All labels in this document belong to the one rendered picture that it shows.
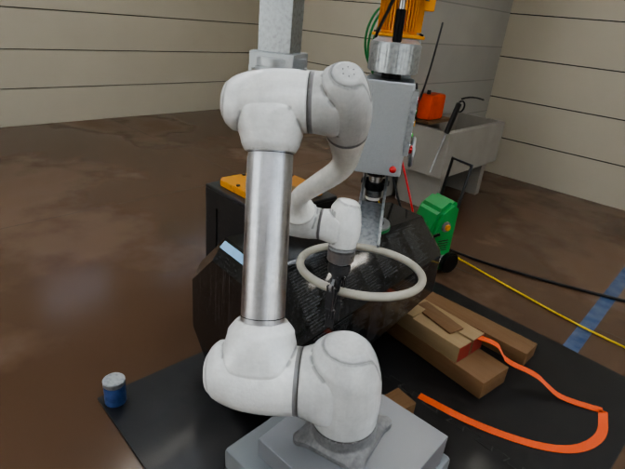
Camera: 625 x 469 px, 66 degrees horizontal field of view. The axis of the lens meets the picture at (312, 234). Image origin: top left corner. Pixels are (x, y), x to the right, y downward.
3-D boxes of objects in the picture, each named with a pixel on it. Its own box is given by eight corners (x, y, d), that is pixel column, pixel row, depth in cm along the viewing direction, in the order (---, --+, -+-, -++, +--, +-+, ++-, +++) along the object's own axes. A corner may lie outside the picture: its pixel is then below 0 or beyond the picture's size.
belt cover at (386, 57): (373, 63, 290) (377, 33, 283) (414, 68, 287) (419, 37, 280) (360, 80, 203) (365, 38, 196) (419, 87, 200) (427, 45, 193)
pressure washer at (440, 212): (427, 252, 412) (448, 154, 376) (456, 271, 384) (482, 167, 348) (394, 258, 396) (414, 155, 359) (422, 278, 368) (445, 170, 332)
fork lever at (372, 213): (359, 164, 255) (360, 155, 252) (395, 168, 253) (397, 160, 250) (340, 247, 204) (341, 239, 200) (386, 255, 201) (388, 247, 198)
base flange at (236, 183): (217, 183, 302) (217, 176, 300) (276, 172, 334) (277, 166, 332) (264, 209, 271) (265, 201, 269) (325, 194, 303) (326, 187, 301)
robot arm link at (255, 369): (294, 432, 101) (192, 422, 103) (302, 400, 117) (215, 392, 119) (314, 59, 95) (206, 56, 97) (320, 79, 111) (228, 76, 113)
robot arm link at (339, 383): (378, 448, 104) (388, 371, 94) (296, 439, 106) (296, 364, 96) (378, 392, 118) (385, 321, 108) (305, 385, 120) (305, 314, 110)
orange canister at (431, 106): (409, 120, 511) (415, 88, 497) (433, 116, 545) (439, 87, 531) (427, 125, 497) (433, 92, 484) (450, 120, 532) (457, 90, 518)
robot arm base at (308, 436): (399, 412, 120) (402, 395, 118) (359, 480, 103) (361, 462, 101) (337, 383, 129) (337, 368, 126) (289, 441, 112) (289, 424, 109)
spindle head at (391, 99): (358, 157, 256) (369, 70, 238) (399, 163, 254) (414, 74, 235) (352, 177, 224) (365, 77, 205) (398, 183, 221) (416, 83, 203)
